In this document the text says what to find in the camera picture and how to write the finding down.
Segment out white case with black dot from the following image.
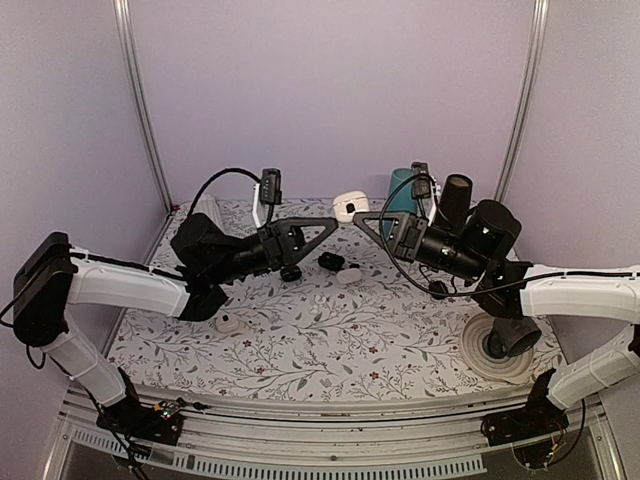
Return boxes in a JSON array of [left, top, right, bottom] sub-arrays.
[[214, 314, 239, 334]]

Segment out left camera black cable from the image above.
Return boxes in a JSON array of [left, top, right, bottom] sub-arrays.
[[192, 167, 264, 216]]

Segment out teal vase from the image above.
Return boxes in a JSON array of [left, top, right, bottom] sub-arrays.
[[386, 168, 418, 214]]

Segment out black round earbud case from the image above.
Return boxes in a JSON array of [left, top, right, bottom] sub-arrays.
[[280, 265, 302, 282]]

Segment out white oval earbud case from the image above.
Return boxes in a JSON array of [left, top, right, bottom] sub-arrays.
[[336, 268, 362, 285]]

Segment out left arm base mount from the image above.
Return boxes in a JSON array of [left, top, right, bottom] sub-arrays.
[[96, 368, 184, 446]]

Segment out right aluminium frame post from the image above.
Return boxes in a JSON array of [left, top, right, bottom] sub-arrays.
[[493, 0, 551, 203]]

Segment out white ribbed vase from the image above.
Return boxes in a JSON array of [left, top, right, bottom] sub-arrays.
[[196, 194, 222, 224]]

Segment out front aluminium rail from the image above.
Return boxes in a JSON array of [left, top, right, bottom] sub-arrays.
[[44, 387, 627, 479]]

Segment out black vase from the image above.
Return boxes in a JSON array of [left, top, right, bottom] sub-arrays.
[[434, 174, 473, 234]]

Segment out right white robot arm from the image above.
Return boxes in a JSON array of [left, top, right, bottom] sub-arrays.
[[353, 200, 639, 436]]

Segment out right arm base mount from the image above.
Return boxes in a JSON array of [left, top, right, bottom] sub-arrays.
[[480, 369, 569, 446]]

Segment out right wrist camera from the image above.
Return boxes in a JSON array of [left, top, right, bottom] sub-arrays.
[[411, 161, 432, 200]]

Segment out left aluminium frame post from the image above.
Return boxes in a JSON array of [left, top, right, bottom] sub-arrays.
[[113, 0, 173, 213]]

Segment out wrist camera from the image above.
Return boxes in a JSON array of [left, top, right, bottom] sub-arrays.
[[259, 168, 282, 205], [411, 161, 432, 200]]

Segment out white ribbed plate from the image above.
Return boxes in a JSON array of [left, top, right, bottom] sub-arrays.
[[459, 310, 534, 385]]

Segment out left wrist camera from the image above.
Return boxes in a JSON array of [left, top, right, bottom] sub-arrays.
[[259, 168, 282, 205]]

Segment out camera black cable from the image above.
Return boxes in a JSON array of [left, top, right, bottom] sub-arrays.
[[379, 172, 531, 300], [192, 167, 264, 216]]

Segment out right camera black cable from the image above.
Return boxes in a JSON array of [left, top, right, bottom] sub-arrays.
[[379, 172, 531, 300]]

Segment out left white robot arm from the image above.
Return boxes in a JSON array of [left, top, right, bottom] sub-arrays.
[[7, 213, 338, 434]]

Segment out cream earbud charging case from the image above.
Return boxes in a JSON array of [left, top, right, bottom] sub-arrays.
[[332, 190, 370, 224]]

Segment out floral patterned table mat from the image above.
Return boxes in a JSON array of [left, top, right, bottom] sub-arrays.
[[107, 197, 566, 404]]

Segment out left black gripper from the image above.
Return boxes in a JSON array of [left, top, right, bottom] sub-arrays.
[[208, 216, 338, 285]]

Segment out black small earbud case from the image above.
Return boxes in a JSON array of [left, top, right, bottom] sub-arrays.
[[429, 280, 449, 300]]

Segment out aluminium frame post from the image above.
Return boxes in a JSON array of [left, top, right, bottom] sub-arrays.
[[493, 0, 551, 203], [113, 0, 173, 213]]

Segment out dark grey mug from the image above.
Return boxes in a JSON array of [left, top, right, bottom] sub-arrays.
[[486, 318, 542, 359]]

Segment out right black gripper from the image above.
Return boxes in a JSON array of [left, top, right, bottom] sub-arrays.
[[352, 211, 487, 284]]

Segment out black open earbud case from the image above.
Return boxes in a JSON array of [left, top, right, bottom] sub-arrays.
[[318, 252, 345, 272]]

